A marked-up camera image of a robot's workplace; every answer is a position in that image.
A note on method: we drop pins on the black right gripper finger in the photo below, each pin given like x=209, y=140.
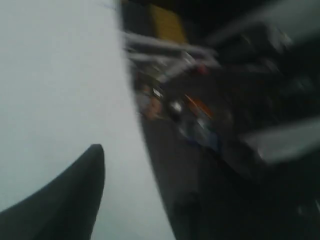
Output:
x=64, y=209

